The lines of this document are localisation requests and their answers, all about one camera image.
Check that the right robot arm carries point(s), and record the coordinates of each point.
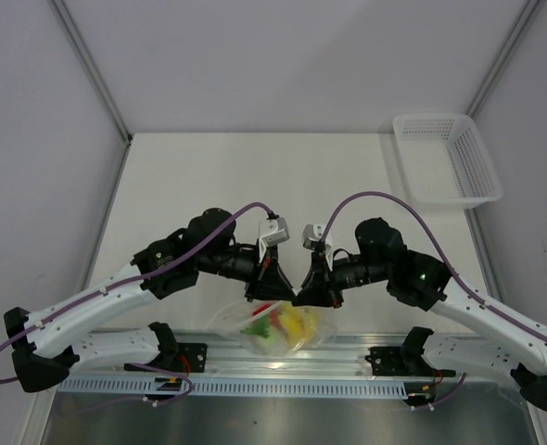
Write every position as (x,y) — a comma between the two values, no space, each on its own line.
(512,349)

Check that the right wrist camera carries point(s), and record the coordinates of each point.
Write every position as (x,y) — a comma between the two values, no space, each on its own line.
(312,239)

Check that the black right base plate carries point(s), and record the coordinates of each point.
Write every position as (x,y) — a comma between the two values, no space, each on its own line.
(391,361)

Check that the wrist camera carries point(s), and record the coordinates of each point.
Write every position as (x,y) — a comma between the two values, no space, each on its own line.
(271,232)
(312,239)

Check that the yellow banana bunch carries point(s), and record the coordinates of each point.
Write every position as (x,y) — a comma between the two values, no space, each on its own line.
(300,324)

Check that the red tomato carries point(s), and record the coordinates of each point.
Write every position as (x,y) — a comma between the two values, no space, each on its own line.
(264,311)

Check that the clear zip top bag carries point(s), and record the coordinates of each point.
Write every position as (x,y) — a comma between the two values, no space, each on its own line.
(229,321)

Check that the white slotted cable duct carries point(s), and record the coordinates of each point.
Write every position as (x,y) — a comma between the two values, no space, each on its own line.
(230,387)

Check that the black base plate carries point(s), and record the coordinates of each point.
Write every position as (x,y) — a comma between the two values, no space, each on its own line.
(391,361)
(191,358)

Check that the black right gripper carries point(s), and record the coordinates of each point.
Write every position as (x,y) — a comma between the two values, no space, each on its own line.
(317,289)

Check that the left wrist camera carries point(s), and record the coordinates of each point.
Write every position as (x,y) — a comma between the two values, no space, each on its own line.
(271,232)

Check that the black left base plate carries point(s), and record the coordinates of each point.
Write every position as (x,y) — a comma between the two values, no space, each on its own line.
(191,358)

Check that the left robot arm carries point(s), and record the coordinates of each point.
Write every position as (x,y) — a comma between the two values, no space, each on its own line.
(51,344)

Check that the white perforated plastic basket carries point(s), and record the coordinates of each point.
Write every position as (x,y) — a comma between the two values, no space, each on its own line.
(445,164)

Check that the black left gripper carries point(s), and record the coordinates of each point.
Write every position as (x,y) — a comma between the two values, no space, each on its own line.
(273,284)

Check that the white radish with leaves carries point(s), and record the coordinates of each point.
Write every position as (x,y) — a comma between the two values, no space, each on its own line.
(265,339)

